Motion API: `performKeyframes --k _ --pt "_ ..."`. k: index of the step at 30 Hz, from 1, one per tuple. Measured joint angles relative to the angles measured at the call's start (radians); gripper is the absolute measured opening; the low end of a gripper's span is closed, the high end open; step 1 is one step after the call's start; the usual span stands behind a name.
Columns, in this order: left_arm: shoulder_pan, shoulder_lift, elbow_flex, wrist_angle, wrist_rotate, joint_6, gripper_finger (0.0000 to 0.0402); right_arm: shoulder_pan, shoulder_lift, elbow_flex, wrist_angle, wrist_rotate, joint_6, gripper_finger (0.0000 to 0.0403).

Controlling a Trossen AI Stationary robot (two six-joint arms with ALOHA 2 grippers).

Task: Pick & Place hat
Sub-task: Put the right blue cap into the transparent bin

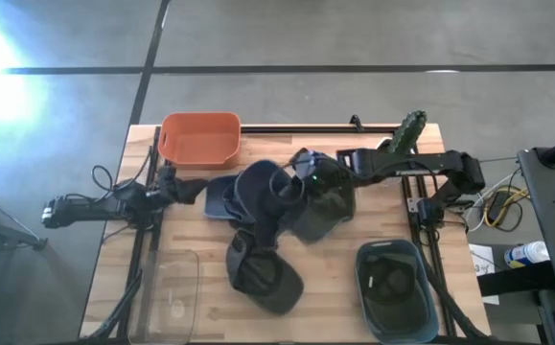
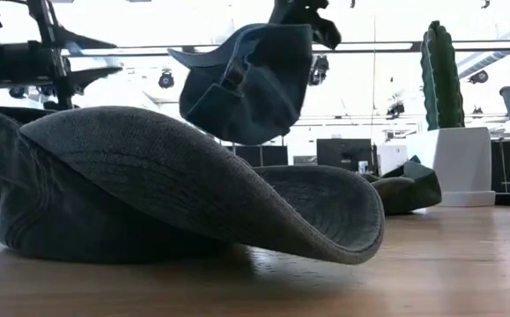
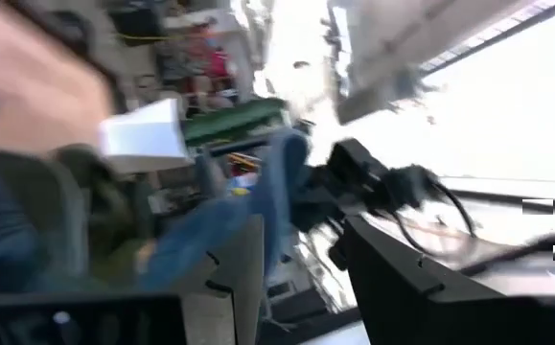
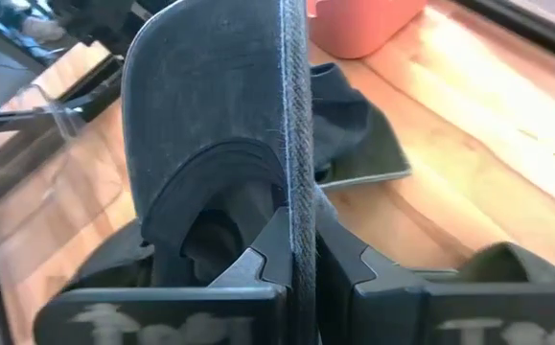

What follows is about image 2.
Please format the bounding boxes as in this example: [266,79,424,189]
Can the dark grey cap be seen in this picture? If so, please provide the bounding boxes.
[0,104,387,266]

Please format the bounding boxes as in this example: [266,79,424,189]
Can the black ceiling spotlight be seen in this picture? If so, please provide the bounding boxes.
[468,69,490,85]
[307,53,330,87]
[385,100,406,120]
[157,70,175,90]

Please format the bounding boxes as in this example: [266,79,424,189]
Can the black ceiling track rail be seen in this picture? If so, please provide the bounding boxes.
[60,39,510,57]

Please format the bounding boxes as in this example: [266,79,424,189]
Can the black computer monitor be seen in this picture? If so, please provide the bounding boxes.
[315,137,375,173]
[232,144,289,167]

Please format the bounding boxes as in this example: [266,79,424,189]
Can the white box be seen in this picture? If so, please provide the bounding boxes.
[376,144,410,176]

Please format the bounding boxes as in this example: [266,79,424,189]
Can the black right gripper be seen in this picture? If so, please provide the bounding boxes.
[266,0,343,50]

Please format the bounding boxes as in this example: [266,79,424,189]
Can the olive green cap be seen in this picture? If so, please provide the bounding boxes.
[362,154,443,217]

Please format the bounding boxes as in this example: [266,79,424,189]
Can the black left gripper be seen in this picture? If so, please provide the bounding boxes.
[0,0,124,111]

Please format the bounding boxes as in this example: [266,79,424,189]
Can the green cactus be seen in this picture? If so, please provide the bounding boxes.
[420,19,466,131]

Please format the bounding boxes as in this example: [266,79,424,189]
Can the grey ceiling duct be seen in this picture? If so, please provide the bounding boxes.
[456,28,510,80]

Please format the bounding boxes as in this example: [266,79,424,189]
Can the white plant pot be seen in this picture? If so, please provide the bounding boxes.
[406,126,497,208]

